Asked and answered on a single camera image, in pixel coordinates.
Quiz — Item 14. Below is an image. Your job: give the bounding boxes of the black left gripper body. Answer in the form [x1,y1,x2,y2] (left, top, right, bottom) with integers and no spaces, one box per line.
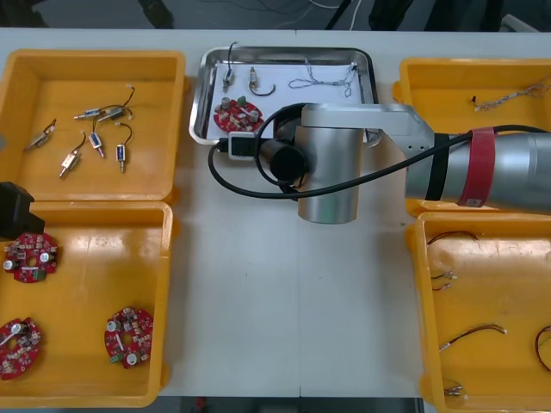
[0,182,35,240]

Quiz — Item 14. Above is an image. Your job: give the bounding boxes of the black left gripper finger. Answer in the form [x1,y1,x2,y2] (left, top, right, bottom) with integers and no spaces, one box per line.
[26,210,46,237]

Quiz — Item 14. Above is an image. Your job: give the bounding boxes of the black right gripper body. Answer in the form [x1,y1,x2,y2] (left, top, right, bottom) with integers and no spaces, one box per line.
[269,116,302,143]

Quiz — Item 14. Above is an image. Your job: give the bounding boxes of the blue-white twisted wire harness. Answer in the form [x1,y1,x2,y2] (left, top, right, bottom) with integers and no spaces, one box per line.
[469,82,551,112]
[287,59,361,99]

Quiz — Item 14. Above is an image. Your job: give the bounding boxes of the round red circuit board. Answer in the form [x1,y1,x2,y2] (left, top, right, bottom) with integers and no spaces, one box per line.
[0,317,46,382]
[104,305,155,370]
[214,96,264,133]
[3,231,60,284]

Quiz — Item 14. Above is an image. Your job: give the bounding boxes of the small metal solenoid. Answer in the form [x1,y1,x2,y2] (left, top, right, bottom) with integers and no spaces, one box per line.
[247,66,276,99]
[221,41,238,92]

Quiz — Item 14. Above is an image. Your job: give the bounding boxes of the steel tray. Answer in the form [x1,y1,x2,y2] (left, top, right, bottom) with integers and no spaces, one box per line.
[188,46,381,146]

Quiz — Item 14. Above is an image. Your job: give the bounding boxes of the white paper sheet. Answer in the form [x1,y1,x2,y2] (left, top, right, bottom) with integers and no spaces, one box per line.
[209,61,362,130]

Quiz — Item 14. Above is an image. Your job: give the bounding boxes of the yellow-orange plastic bin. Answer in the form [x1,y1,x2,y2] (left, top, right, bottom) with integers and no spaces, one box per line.
[391,58,551,216]
[0,200,180,409]
[404,210,551,413]
[0,49,190,203]

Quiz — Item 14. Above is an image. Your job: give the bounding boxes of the pile of small metal solenoids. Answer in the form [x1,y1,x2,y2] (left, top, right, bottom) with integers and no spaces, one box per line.
[23,84,135,178]

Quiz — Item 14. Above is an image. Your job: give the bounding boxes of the black stand legs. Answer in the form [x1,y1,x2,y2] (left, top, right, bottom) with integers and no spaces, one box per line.
[322,0,414,31]

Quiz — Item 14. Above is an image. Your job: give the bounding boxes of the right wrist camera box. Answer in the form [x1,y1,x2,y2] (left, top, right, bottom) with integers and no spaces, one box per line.
[226,131,258,163]

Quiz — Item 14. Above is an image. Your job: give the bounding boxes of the pile of wire harnesses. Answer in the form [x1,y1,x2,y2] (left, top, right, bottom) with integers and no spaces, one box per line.
[425,231,551,399]

